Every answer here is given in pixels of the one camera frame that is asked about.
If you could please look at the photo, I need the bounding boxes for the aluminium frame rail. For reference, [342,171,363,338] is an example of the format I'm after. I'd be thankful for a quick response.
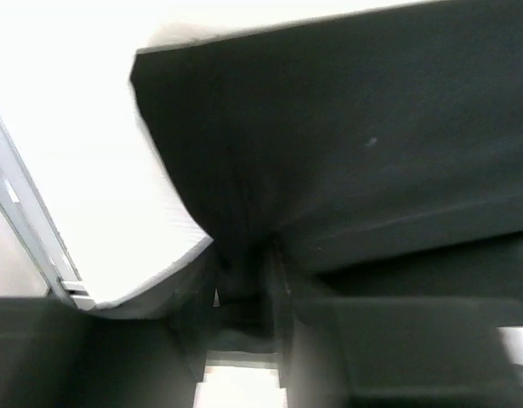
[0,120,95,310]

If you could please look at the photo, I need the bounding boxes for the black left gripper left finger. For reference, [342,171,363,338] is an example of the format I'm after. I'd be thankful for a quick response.
[0,254,219,408]

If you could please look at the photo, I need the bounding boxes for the black trousers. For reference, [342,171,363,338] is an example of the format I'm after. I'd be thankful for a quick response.
[130,0,523,354]

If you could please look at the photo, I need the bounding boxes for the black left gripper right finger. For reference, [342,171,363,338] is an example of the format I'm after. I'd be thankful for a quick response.
[269,246,523,407]

